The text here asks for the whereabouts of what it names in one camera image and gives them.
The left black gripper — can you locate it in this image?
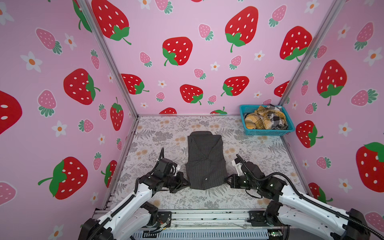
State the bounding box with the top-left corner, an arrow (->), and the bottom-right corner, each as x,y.
163,171 -> 192,192

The dark grey striped shirt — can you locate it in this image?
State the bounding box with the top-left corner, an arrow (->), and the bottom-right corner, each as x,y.
186,131 -> 228,190

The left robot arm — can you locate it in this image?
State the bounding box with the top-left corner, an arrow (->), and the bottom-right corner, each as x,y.
79,158 -> 191,240

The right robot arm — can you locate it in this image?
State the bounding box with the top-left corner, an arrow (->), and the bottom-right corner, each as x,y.
226,156 -> 372,240

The yellow plaid shirt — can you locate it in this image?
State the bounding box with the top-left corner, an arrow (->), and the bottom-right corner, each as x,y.
245,105 -> 289,130

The teal plastic basket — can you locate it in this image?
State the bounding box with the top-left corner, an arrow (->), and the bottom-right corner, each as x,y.
240,105 -> 295,137

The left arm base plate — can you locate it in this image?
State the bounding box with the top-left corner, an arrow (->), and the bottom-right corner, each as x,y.
146,211 -> 172,228

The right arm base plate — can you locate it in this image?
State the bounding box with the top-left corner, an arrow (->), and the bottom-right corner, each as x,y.
247,211 -> 282,227

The right black cable conduit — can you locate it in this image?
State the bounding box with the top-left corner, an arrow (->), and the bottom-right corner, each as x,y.
235,153 -> 384,240

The black cable conduit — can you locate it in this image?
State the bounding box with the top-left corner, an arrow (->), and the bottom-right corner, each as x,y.
235,153 -> 384,240
86,146 -> 166,240

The aluminium rail frame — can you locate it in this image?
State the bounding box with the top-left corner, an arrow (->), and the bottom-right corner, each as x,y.
82,208 -> 341,240

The left black cable conduit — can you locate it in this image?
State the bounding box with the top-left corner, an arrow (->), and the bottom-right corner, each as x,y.
86,146 -> 166,240

